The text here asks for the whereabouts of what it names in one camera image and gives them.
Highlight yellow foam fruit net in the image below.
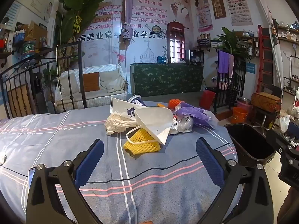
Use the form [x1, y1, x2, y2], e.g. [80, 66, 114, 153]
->
[123, 129, 161, 157]

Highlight orange plastic bucket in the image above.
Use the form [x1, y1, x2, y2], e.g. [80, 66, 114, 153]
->
[232, 107, 248, 124]

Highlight brown building wall poster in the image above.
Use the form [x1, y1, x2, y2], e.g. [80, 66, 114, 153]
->
[209, 0, 226, 19]

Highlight red ladder shelf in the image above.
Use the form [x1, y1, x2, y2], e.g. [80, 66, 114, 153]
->
[256, 24, 277, 94]

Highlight white wicker swing sofa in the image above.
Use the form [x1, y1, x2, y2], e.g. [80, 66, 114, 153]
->
[55, 64, 128, 112]

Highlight large printed wall banner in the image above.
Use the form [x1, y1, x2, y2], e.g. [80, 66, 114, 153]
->
[77, 0, 195, 64]

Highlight beige paper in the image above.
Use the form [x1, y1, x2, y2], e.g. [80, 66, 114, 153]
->
[106, 112, 139, 136]

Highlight pink towel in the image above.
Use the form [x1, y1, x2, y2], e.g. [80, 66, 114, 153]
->
[228, 54, 235, 79]

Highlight cardboard box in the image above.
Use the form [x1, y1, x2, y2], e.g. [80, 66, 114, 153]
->
[24, 21, 48, 42]

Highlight green patterned cabinet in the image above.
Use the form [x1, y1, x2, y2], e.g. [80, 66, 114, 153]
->
[130, 63, 204, 97]

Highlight white cushion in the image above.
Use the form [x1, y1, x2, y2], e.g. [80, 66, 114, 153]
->
[59, 72, 80, 97]

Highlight red bin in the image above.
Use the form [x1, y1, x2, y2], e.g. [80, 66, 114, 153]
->
[199, 90, 216, 110]

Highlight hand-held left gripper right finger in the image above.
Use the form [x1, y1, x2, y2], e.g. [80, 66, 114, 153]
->
[196, 137, 274, 224]

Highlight small black display box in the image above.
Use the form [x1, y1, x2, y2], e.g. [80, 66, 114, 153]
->
[189, 49, 204, 64]

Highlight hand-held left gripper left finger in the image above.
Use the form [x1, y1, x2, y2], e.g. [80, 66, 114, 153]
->
[26, 139, 104, 224]

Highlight beige cushion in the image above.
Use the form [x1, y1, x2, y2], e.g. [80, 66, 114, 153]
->
[99, 71, 125, 93]

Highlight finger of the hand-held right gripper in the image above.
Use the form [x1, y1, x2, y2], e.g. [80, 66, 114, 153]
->
[266, 129, 292, 153]

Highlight clear plastic bag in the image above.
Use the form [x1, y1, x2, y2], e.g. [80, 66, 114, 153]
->
[172, 115, 194, 135]

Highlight eyebrow chart wall poster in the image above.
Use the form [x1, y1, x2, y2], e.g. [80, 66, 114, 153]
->
[222, 0, 253, 26]

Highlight black metal railing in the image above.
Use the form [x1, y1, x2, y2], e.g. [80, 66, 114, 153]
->
[214, 61, 246, 113]

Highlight black trash bin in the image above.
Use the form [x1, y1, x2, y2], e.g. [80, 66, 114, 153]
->
[224, 123, 276, 168]

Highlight orange foam fruit net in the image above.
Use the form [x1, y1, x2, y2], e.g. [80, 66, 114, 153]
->
[169, 99, 182, 110]

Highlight green paint bucket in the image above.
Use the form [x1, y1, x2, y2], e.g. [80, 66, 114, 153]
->
[22, 41, 36, 60]

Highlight pink wash basin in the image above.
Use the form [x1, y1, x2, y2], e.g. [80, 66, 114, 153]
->
[211, 76, 232, 90]

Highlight red telephone booth cabinet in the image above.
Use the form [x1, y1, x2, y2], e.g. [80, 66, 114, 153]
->
[167, 21, 185, 63]

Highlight purple plastic bag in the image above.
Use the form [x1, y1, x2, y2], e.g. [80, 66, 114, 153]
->
[174, 101, 219, 129]

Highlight green potted plant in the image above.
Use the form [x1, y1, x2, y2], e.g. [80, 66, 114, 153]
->
[214, 27, 251, 62]

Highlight white hanging apron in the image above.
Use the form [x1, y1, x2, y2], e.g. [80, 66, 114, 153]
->
[266, 7, 284, 89]

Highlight woven top stool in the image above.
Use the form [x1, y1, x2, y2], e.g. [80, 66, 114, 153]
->
[251, 92, 282, 129]

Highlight blue yogurt cup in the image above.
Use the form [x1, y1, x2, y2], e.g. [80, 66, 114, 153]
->
[127, 95, 144, 105]

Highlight black metal bed frame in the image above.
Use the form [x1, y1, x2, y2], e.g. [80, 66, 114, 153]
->
[0, 41, 88, 119]

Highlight purple towel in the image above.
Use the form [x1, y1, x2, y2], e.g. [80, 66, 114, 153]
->
[218, 50, 230, 75]

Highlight pink wall poster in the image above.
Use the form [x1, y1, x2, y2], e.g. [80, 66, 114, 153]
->
[194, 0, 213, 32]

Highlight hanging purple umbrella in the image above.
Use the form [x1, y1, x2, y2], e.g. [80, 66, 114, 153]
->
[119, 0, 134, 50]

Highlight striped wall organizer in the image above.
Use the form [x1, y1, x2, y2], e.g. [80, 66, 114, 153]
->
[197, 31, 212, 50]

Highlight white paper bag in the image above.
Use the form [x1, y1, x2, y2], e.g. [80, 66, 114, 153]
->
[110, 97, 174, 145]

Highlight blue white wall poster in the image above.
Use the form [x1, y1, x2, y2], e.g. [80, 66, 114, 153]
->
[22, 0, 61, 22]

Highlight pink plastic bucket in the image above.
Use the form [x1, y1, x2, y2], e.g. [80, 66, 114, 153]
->
[236, 97, 252, 109]

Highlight wooden wall shelves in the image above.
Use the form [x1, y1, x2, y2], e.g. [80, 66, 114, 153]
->
[277, 21, 299, 96]

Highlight orange cushion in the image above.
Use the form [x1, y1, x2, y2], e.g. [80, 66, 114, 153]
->
[82, 72, 100, 92]

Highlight large banana plant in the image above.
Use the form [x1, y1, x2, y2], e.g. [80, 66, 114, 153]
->
[56, 0, 115, 42]

